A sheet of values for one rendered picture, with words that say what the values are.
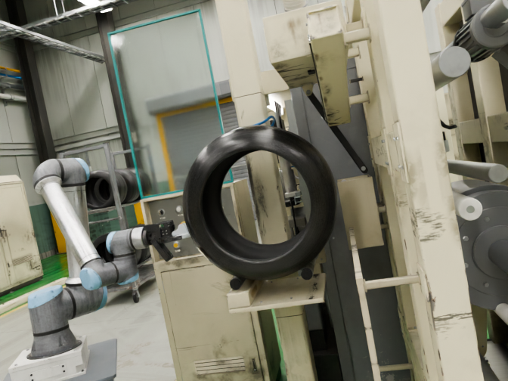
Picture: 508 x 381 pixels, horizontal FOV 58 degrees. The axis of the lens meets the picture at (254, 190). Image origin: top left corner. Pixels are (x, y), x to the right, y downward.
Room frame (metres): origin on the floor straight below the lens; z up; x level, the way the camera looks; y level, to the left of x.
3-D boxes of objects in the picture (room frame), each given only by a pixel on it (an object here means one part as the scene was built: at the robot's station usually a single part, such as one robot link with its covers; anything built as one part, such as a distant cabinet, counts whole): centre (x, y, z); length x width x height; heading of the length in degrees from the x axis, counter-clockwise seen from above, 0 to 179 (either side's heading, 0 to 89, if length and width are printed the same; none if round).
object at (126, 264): (1.91, 0.60, 1.01); 0.12 x 0.09 x 0.12; 140
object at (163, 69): (2.57, 0.37, 1.75); 0.55 x 0.02 x 0.95; 79
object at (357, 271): (1.61, -0.31, 0.65); 0.90 x 0.02 x 0.70; 169
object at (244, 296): (1.93, 0.11, 0.84); 0.36 x 0.09 x 0.06; 169
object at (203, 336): (2.73, 0.34, 0.63); 0.56 x 0.41 x 1.27; 79
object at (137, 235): (1.91, 0.50, 1.13); 0.10 x 0.05 x 0.09; 169
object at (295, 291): (1.90, -0.03, 0.80); 0.37 x 0.36 x 0.02; 79
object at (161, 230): (1.89, 0.42, 1.13); 0.12 x 0.08 x 0.09; 79
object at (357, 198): (2.04, -0.45, 1.05); 0.20 x 0.15 x 0.30; 169
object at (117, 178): (6.01, 1.76, 0.96); 1.36 x 0.71 x 1.92; 166
